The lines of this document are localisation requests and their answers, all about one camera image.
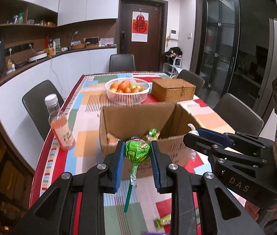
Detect green lollipop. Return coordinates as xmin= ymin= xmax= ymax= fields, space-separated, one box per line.
xmin=146 ymin=128 xmax=160 ymax=142
xmin=124 ymin=139 xmax=151 ymax=213

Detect white candy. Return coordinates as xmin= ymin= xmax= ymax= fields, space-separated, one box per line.
xmin=188 ymin=123 xmax=199 ymax=136

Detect light green candy packet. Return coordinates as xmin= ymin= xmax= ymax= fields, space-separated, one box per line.
xmin=154 ymin=214 xmax=171 ymax=230

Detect beige snack packet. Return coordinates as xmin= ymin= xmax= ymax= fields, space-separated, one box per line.
xmin=107 ymin=133 xmax=119 ymax=145

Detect right hand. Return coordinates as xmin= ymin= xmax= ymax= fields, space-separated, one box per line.
xmin=244 ymin=201 xmax=277 ymax=221

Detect grey chair right near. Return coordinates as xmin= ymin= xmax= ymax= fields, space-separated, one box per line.
xmin=213 ymin=93 xmax=263 ymax=136

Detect grey chair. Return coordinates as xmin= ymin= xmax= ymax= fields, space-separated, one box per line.
xmin=213 ymin=93 xmax=263 ymax=136
xmin=177 ymin=70 xmax=205 ymax=96
xmin=22 ymin=80 xmax=64 ymax=140

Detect brown cardboard box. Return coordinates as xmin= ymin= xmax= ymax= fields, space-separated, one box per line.
xmin=98 ymin=101 xmax=236 ymax=179

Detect woven wicker basket box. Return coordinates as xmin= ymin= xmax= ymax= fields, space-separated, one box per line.
xmin=151 ymin=79 xmax=196 ymax=102

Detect grey chair right far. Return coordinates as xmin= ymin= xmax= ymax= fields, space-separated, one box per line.
xmin=177 ymin=70 xmax=205 ymax=96

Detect white shoe rack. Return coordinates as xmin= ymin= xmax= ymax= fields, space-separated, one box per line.
xmin=162 ymin=56 xmax=182 ymax=78

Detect pink drink bottle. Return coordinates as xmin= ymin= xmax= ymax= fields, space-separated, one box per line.
xmin=44 ymin=93 xmax=75 ymax=151

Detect white fruit basket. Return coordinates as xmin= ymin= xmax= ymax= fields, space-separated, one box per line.
xmin=105 ymin=78 xmax=150 ymax=106

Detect glass door cabinet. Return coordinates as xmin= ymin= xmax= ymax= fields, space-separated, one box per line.
xmin=196 ymin=0 xmax=240 ymax=108

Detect oranges in basket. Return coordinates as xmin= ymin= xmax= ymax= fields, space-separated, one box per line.
xmin=109 ymin=80 xmax=145 ymax=93

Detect dark brown door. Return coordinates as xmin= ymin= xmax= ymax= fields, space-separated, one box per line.
xmin=116 ymin=0 xmax=168 ymax=72

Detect white intercom panel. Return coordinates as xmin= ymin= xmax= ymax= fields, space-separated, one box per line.
xmin=169 ymin=30 xmax=178 ymax=40

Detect grey chair left side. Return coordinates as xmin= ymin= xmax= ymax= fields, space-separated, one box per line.
xmin=22 ymin=80 xmax=64 ymax=140

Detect grey chair far end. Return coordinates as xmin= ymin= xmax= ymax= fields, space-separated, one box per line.
xmin=109 ymin=54 xmax=136 ymax=72

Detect red fu poster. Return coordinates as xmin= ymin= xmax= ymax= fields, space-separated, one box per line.
xmin=131 ymin=11 xmax=149 ymax=42

